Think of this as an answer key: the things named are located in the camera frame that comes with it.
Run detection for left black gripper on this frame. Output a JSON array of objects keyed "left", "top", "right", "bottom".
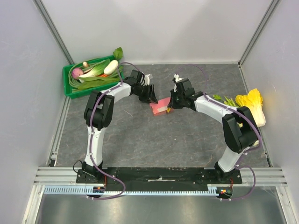
[{"left": 134, "top": 84, "right": 158, "bottom": 105}]

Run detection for pink express box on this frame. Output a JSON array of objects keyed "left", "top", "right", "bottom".
[{"left": 149, "top": 97, "right": 171, "bottom": 116}]

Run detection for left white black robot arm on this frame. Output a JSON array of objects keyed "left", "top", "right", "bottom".
[{"left": 78, "top": 70, "right": 157, "bottom": 183}]

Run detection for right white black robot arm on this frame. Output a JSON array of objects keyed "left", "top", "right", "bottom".
[{"left": 168, "top": 74, "right": 261, "bottom": 184}]

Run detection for green celery stalk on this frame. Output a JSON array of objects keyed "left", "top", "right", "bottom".
[{"left": 212, "top": 94, "right": 259, "bottom": 147}]

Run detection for white radish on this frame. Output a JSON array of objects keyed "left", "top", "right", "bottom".
[{"left": 104, "top": 60, "right": 119, "bottom": 75}]

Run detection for bok choy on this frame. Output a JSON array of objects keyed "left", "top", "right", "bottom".
[{"left": 79, "top": 59, "right": 111, "bottom": 78}]

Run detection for green leafy vegetable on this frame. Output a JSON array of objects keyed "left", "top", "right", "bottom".
[{"left": 77, "top": 47, "right": 123, "bottom": 90}]

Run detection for yellow napa cabbage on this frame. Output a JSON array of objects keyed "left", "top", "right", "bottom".
[{"left": 235, "top": 88, "right": 266, "bottom": 127}]

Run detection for green long beans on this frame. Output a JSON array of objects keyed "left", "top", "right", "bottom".
[{"left": 68, "top": 60, "right": 106, "bottom": 89}]

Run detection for purple turnip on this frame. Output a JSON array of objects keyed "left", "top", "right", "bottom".
[{"left": 71, "top": 68, "right": 84, "bottom": 79}]

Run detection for green plastic crate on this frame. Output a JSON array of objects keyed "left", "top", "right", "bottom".
[{"left": 62, "top": 55, "right": 119, "bottom": 99}]

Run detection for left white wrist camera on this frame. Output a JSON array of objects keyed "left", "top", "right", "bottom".
[{"left": 142, "top": 74, "right": 153, "bottom": 86}]

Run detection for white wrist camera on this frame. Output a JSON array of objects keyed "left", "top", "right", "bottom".
[
  {"left": 142, "top": 74, "right": 153, "bottom": 86},
  {"left": 173, "top": 74, "right": 183, "bottom": 92}
]

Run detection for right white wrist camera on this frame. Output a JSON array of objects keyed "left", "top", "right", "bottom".
[{"left": 173, "top": 74, "right": 183, "bottom": 92}]

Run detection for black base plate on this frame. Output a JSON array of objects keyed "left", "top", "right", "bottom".
[{"left": 76, "top": 167, "right": 242, "bottom": 192}]

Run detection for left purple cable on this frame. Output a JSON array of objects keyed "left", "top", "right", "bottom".
[{"left": 90, "top": 62, "right": 127, "bottom": 201}]

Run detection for purple cable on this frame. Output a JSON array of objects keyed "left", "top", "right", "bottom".
[
  {"left": 90, "top": 62, "right": 127, "bottom": 201},
  {"left": 174, "top": 64, "right": 262, "bottom": 201}
]

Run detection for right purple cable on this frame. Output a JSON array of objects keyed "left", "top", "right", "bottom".
[{"left": 174, "top": 64, "right": 262, "bottom": 201}]

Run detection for aluminium rail frame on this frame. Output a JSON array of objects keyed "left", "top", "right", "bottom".
[{"left": 34, "top": 167, "right": 287, "bottom": 187}]

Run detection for grey cable duct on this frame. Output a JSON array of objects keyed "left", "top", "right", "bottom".
[{"left": 44, "top": 185, "right": 219, "bottom": 196}]

